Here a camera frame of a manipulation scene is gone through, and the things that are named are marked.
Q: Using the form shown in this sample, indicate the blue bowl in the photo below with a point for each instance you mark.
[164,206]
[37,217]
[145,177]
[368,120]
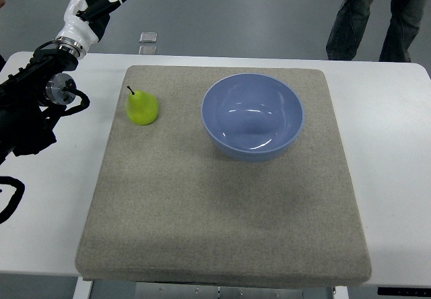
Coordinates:
[252,117]

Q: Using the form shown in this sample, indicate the grey felt mat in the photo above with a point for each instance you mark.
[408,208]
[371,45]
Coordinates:
[170,207]

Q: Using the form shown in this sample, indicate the lower floor socket plate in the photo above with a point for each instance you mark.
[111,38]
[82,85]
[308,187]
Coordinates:
[147,50]

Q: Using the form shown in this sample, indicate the white table frame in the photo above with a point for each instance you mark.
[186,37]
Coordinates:
[102,289]

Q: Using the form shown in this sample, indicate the green pear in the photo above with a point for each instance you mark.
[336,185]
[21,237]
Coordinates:
[141,107]

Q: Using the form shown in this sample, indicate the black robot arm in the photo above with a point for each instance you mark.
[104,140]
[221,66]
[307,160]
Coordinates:
[37,96]

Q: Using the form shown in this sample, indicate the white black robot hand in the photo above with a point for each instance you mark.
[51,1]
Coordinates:
[85,24]

